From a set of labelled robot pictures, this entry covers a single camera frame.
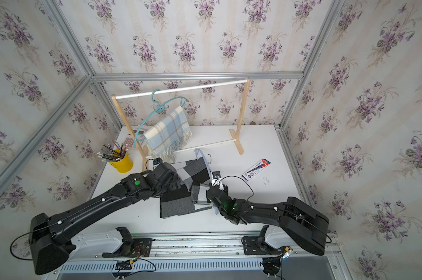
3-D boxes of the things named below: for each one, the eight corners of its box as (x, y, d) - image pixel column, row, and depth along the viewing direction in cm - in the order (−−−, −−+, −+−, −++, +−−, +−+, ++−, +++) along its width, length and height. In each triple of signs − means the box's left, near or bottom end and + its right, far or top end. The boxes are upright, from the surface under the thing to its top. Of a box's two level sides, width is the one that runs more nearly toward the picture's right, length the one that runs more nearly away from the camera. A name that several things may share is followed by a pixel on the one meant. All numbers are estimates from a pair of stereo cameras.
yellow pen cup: (107, 174, 98) (94, 159, 86) (115, 156, 106) (104, 140, 94) (129, 174, 98) (118, 159, 86) (135, 156, 106) (126, 140, 94)
